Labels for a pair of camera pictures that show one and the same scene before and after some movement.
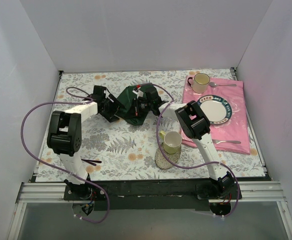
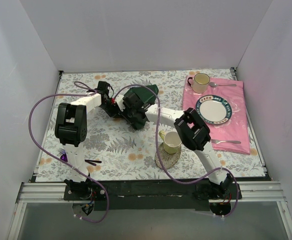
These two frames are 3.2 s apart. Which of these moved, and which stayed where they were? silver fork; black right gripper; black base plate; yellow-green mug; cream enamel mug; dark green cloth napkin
Moved: black right gripper; dark green cloth napkin
Stayed: cream enamel mug; yellow-green mug; black base plate; silver fork
